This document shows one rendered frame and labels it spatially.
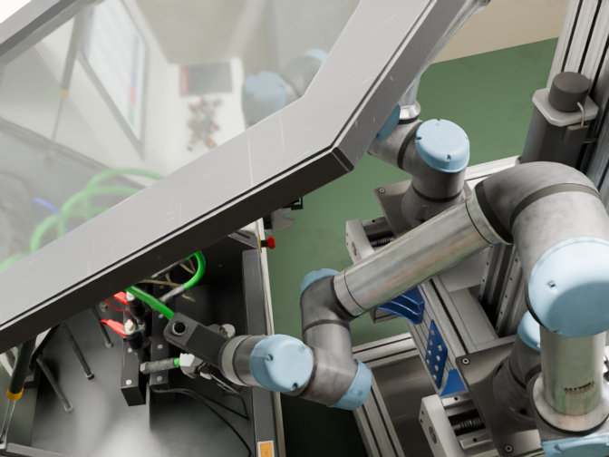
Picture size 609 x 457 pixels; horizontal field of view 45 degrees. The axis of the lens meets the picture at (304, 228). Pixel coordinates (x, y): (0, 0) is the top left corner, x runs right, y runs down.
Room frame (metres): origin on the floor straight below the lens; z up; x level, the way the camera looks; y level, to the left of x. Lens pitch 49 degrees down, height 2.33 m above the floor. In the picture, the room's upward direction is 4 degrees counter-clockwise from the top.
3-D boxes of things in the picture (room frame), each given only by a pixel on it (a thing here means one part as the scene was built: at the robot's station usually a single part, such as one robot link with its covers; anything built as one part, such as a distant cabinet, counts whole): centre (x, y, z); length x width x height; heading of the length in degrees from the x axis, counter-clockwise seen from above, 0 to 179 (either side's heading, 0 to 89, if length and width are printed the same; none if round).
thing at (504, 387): (0.68, -0.42, 1.09); 0.15 x 0.15 x 0.10
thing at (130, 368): (0.94, 0.36, 0.91); 0.34 x 0.10 x 0.15; 3
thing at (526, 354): (0.67, -0.42, 1.20); 0.13 x 0.12 x 0.14; 0
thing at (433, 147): (1.16, -0.30, 1.20); 0.13 x 0.12 x 0.14; 48
